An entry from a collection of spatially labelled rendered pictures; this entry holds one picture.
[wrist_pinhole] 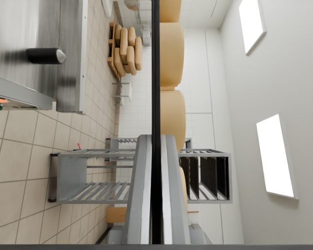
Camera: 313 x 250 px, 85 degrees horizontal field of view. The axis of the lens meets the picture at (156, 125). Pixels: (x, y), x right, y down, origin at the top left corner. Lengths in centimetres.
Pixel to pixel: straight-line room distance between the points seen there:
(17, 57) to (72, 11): 23
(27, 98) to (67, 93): 10
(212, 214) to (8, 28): 451
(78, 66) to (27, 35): 12
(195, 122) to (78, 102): 419
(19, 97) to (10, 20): 13
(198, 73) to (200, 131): 165
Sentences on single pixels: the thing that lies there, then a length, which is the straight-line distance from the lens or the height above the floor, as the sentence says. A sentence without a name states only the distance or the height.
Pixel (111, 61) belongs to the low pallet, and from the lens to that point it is 415.
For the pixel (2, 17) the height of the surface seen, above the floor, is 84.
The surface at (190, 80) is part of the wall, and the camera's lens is 498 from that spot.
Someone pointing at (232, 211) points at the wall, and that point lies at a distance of 472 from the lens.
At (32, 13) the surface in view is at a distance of 49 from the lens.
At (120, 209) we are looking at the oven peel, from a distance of 419.
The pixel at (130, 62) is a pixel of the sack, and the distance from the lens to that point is 410.
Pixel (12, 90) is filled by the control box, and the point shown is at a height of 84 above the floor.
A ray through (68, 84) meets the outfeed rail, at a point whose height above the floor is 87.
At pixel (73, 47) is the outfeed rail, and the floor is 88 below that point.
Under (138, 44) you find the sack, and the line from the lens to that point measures 451.
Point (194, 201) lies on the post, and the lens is 183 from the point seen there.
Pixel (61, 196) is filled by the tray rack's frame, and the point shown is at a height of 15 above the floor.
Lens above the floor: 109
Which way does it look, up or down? level
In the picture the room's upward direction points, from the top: 90 degrees clockwise
